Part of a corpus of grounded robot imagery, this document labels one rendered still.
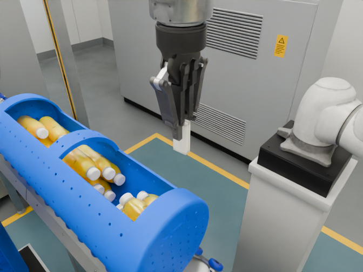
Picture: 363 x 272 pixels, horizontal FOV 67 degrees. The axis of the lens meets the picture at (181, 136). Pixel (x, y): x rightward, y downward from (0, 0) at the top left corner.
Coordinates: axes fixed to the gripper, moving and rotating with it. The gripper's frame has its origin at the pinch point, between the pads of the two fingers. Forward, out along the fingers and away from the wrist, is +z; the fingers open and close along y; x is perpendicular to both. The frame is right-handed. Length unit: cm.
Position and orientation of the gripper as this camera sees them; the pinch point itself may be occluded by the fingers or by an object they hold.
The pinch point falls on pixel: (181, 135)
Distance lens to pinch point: 51.1
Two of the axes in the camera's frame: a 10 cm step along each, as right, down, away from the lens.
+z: 0.0, 8.1, 5.8
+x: 8.1, 3.4, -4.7
